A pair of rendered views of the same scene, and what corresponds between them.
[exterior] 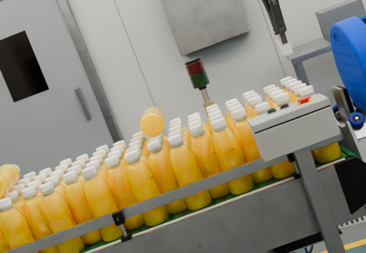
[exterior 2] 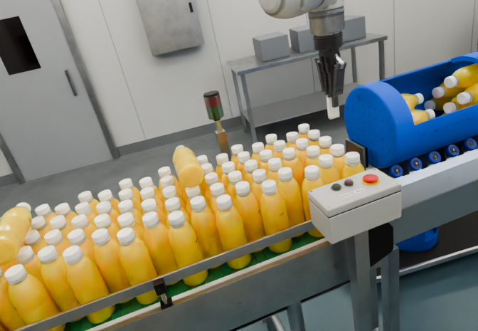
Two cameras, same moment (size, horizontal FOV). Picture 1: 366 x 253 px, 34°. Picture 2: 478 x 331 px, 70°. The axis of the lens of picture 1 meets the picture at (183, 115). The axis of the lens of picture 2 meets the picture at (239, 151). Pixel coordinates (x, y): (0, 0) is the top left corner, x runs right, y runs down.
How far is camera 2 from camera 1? 0.89 m
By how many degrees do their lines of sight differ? 21
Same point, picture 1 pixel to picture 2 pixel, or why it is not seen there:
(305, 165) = (359, 240)
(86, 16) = (75, 12)
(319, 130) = (386, 213)
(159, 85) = (133, 75)
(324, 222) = (362, 286)
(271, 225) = (306, 280)
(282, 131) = (353, 216)
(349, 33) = (388, 102)
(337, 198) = not seen: hidden behind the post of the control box
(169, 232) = (212, 295)
